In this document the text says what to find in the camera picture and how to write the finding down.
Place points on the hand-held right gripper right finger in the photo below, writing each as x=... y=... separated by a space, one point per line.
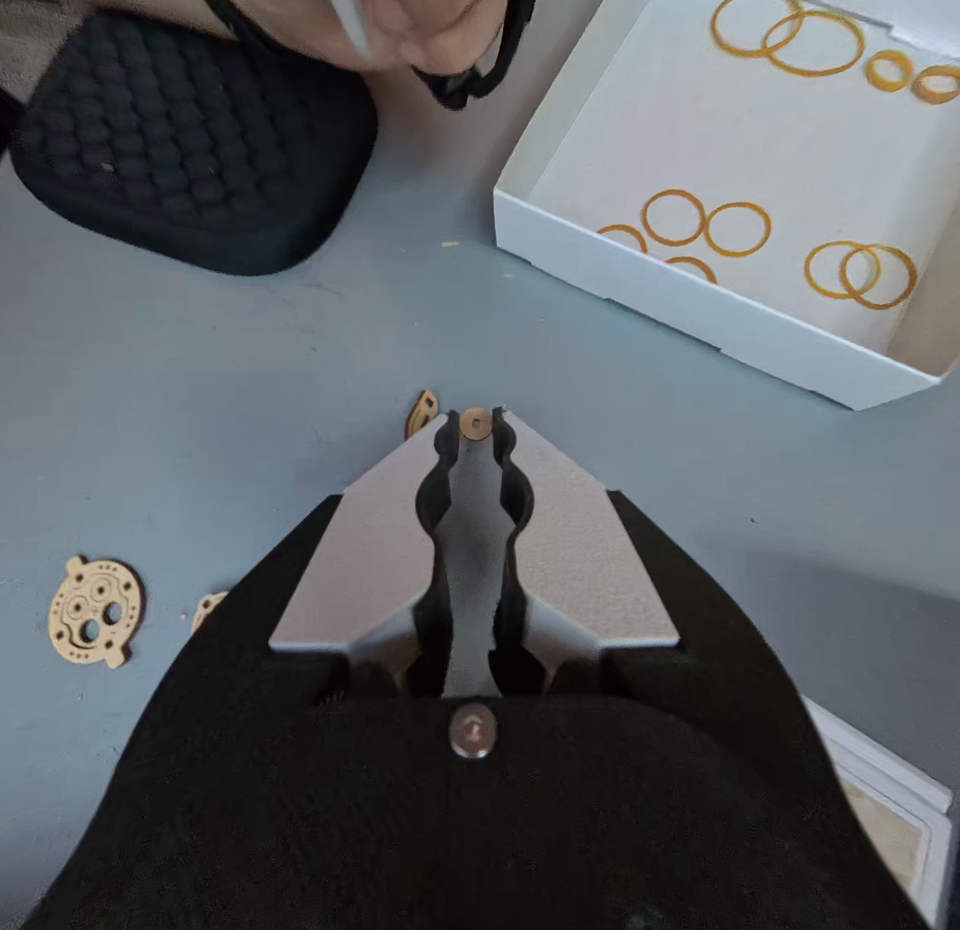
x=585 y=562

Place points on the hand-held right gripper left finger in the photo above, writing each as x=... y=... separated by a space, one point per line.
x=360 y=562

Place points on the small round wooden washer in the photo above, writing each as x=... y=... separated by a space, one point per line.
x=469 y=425

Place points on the small wooden model piece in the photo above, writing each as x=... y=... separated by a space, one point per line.
x=204 y=609

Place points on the person's left hand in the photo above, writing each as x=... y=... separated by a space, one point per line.
x=427 y=14

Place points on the small curved wooden piece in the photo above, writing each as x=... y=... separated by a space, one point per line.
x=420 y=416

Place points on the white cardboard box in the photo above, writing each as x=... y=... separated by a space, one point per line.
x=675 y=119

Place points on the round wooden plate with holes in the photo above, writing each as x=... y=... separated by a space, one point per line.
x=97 y=592

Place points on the black padded cushion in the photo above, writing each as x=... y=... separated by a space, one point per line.
x=187 y=157

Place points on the white flat box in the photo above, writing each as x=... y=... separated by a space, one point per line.
x=900 y=795

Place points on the group of yellow rubber bands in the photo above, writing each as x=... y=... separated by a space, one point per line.
x=872 y=72

